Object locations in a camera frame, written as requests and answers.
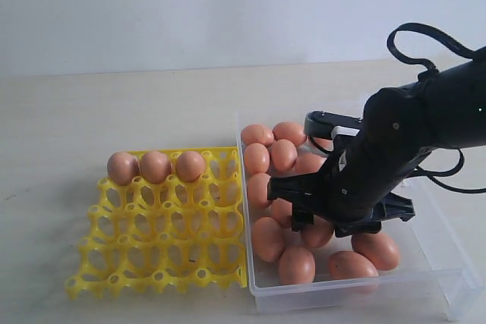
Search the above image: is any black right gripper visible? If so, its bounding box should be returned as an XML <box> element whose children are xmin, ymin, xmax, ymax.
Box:
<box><xmin>267</xmin><ymin>142</ymin><xmax>421</xmax><ymax>237</ymax></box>

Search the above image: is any brown egg placed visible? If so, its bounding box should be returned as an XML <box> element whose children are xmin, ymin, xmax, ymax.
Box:
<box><xmin>270</xmin><ymin>139</ymin><xmax>298</xmax><ymax>172</ymax></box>
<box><xmin>295</xmin><ymin>153</ymin><xmax>326</xmax><ymax>175</ymax></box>
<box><xmin>107</xmin><ymin>152</ymin><xmax>140</xmax><ymax>186</ymax></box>
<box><xmin>140</xmin><ymin>150</ymin><xmax>172</xmax><ymax>184</ymax></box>
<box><xmin>175</xmin><ymin>151</ymin><xmax>206</xmax><ymax>182</ymax></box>
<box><xmin>301</xmin><ymin>216</ymin><xmax>334</xmax><ymax>248</ymax></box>
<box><xmin>270</xmin><ymin>198</ymin><xmax>292</xmax><ymax>228</ymax></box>

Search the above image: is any brown egg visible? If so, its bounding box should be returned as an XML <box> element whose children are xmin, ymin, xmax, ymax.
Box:
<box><xmin>251</xmin><ymin>216</ymin><xmax>285</xmax><ymax>263</ymax></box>
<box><xmin>327</xmin><ymin>250</ymin><xmax>378</xmax><ymax>280</ymax></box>
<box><xmin>241</xmin><ymin>124</ymin><xmax>275</xmax><ymax>147</ymax></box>
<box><xmin>278</xmin><ymin>246</ymin><xmax>316</xmax><ymax>285</ymax></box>
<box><xmin>273</xmin><ymin>121</ymin><xmax>307</xmax><ymax>147</ymax></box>
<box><xmin>247</xmin><ymin>173</ymin><xmax>271</xmax><ymax>209</ymax></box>
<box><xmin>351</xmin><ymin>232</ymin><xmax>401</xmax><ymax>271</ymax></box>
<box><xmin>308</xmin><ymin>137</ymin><xmax>333</xmax><ymax>154</ymax></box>

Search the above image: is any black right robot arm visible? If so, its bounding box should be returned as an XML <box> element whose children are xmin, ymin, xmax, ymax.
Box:
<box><xmin>267</xmin><ymin>49</ymin><xmax>485</xmax><ymax>237</ymax></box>

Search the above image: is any brown egg under gripper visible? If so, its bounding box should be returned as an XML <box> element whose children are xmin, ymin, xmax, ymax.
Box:
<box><xmin>308</xmin><ymin>137</ymin><xmax>333</xmax><ymax>154</ymax></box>

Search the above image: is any brown egg front bottom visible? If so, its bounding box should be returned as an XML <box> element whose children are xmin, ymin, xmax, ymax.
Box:
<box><xmin>278</xmin><ymin>246</ymin><xmax>316</xmax><ymax>285</ymax></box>

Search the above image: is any brown egg left column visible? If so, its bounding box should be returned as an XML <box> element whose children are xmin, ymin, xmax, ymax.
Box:
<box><xmin>243</xmin><ymin>143</ymin><xmax>270</xmax><ymax>176</ymax></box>

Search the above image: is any clear plastic container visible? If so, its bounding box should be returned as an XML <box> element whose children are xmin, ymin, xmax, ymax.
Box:
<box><xmin>235</xmin><ymin>109</ymin><xmax>482</xmax><ymax>321</ymax></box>

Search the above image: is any yellow plastic egg tray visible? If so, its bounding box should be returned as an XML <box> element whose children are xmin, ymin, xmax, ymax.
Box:
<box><xmin>65</xmin><ymin>146</ymin><xmax>248</xmax><ymax>299</ymax></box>

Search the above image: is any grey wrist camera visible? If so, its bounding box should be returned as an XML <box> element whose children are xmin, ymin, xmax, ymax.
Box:
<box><xmin>304</xmin><ymin>111</ymin><xmax>362</xmax><ymax>140</ymax></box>

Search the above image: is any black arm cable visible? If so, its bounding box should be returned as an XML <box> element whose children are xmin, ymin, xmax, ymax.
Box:
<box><xmin>386</xmin><ymin>23</ymin><xmax>486</xmax><ymax>193</ymax></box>

